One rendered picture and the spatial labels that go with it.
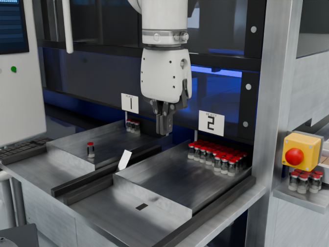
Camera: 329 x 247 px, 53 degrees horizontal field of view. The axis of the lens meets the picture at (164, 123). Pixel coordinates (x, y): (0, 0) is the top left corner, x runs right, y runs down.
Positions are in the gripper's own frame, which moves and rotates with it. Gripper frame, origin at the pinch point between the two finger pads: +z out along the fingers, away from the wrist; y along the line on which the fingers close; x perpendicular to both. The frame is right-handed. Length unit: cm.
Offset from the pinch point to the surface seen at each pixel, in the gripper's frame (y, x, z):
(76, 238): 85, -28, 87
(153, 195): 5.3, -2.1, 19.7
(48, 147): 53, -2, 20
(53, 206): 104, -28, 76
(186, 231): -8.1, 2.3, 20.6
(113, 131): 53, -30, 22
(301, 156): -19.7, -25.4, 9.8
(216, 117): 5.2, -28.1, 6.1
